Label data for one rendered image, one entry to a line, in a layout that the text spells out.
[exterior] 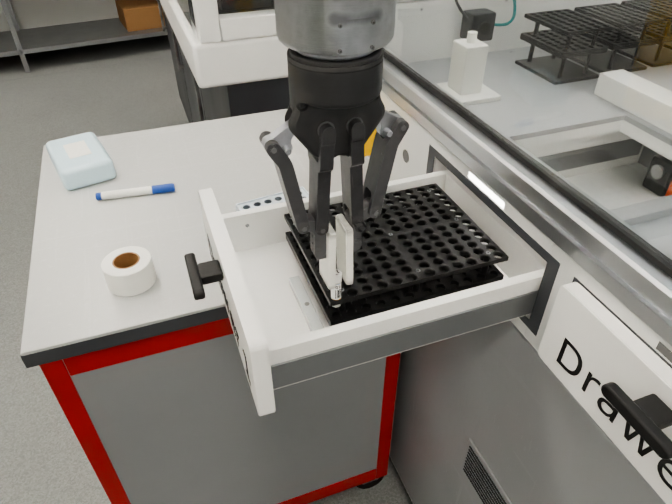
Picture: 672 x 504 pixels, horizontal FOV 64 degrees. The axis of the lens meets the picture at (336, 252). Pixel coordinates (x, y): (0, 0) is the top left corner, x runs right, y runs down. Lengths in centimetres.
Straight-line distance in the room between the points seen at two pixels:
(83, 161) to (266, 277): 53
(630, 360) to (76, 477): 136
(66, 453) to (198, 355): 86
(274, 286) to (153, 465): 49
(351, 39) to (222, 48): 97
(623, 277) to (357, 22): 33
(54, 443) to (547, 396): 132
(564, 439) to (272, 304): 38
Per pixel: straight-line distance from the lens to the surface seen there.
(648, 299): 56
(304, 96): 43
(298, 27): 40
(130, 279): 82
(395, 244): 65
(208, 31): 134
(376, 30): 41
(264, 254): 74
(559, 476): 77
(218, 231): 64
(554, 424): 73
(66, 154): 116
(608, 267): 58
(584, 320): 59
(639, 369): 56
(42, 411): 179
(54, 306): 87
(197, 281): 60
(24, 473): 169
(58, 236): 101
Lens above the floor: 130
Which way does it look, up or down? 38 degrees down
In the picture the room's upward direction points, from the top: straight up
